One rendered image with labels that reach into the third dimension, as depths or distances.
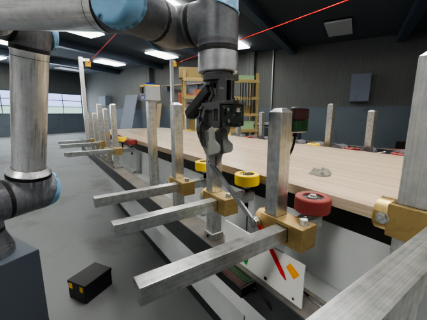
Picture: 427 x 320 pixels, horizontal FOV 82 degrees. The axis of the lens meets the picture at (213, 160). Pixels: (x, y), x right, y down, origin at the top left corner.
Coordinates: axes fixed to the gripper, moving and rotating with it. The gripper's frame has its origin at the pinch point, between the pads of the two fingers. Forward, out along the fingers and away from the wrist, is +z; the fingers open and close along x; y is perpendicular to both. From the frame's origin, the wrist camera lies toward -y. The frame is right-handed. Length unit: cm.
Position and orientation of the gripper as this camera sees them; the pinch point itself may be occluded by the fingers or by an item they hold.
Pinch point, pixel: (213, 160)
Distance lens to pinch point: 61.3
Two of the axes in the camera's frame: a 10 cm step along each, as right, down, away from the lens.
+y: 5.7, 1.5, -8.1
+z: 0.1, 9.8, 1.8
